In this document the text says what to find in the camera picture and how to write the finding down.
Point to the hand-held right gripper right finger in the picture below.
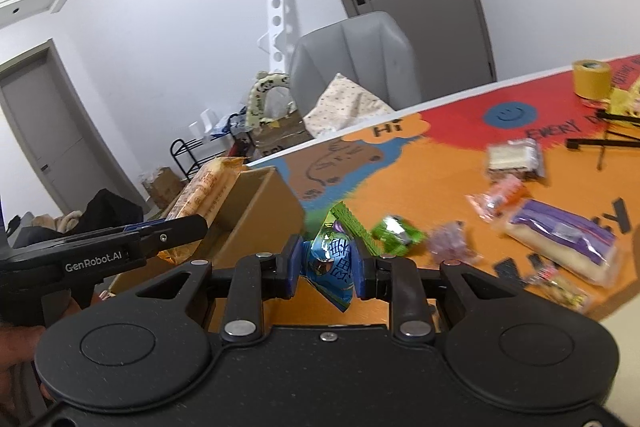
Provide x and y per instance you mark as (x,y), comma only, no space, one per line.
(362,277)

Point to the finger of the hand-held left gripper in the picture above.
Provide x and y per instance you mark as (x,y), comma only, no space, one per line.
(170,232)

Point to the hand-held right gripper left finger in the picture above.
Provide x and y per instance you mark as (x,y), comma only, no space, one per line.
(290,267)

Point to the blue snack packet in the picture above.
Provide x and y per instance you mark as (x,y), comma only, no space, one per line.
(327,264)

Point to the orange printed biscuit packet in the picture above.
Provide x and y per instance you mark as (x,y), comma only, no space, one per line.
(205,189)

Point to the bright green candy packet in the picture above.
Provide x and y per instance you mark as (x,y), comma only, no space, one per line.
(397,232)

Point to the dark green snack packet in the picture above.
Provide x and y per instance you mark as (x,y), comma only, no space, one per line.
(352,219)

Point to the small purple candy packet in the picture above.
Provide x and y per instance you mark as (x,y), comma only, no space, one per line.
(452,242)

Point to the pink snack packet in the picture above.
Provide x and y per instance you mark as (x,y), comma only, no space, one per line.
(500,197)

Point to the white wafer packet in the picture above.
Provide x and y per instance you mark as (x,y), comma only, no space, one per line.
(515,157)

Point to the small beige snack packet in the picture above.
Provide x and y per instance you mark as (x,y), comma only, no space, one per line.
(560,289)

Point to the purple label bread packet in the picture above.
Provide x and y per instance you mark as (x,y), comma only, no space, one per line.
(565,237)

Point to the person's left hand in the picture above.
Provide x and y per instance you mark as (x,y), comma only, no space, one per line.
(17,347)

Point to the beige plush cloth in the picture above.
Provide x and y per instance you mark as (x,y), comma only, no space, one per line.
(55,222)

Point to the small brown box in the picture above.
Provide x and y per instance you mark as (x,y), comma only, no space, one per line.
(160,187)

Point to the dark cloth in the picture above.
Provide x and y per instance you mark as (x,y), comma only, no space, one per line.
(110,212)

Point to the black shoe rack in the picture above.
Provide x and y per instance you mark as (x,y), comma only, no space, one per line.
(187,157)

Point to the white plastic holder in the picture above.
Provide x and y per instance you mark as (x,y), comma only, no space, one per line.
(207,122)

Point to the printed cat table mat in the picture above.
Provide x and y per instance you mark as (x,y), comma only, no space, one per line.
(440,187)

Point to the blue plastic bag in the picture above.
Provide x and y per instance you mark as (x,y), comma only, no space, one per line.
(232,123)

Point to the taped cardboard box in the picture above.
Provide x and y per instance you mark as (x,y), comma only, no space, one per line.
(277,134)

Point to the grey side door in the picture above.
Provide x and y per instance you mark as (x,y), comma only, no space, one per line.
(45,132)

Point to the dotted cream cushion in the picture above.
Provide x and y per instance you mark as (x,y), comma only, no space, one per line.
(345,107)

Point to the grey chair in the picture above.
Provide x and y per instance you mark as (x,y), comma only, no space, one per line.
(355,52)

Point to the white perforated board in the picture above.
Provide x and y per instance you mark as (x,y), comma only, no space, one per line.
(277,32)

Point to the yellow tape roll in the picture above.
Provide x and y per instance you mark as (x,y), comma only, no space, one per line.
(592,79)

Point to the yellow plastic clips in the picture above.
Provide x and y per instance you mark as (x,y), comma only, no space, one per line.
(627,99)

